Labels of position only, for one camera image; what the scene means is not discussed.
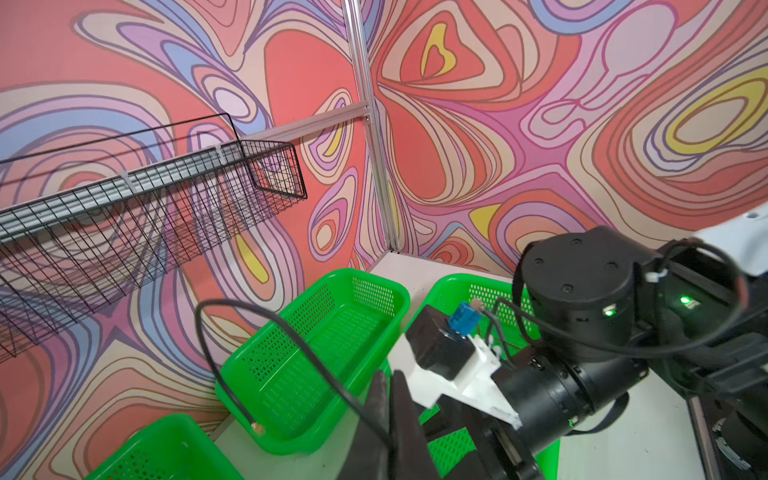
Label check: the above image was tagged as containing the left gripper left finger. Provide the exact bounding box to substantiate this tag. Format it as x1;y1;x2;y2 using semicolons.
337;370;390;480

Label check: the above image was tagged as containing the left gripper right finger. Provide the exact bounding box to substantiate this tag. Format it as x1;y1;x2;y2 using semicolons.
388;370;440;480

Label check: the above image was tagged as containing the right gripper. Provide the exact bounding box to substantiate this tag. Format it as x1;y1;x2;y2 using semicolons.
419;396;546;479

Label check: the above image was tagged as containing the black cable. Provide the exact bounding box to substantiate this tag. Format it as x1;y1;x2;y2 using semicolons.
194;298;394;451

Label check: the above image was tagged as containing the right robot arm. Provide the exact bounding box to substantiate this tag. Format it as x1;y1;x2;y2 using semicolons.
421;207;767;479

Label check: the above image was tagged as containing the rear right green basket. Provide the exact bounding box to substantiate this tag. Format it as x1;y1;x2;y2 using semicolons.
214;268;412;456

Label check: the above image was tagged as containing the green basket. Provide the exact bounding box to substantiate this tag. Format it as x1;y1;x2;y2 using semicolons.
214;268;412;456
88;413;242;479
401;273;560;479

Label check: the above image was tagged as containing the front green basket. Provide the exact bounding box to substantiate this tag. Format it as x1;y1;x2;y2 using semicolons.
401;273;560;479

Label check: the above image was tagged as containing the left green basket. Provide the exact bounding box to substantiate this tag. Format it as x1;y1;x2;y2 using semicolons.
88;413;242;479

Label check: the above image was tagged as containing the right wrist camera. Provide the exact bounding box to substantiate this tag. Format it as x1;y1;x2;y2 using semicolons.
389;299;522;428

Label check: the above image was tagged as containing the rear black wire basket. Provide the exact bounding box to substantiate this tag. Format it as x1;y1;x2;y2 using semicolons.
1;112;307;360

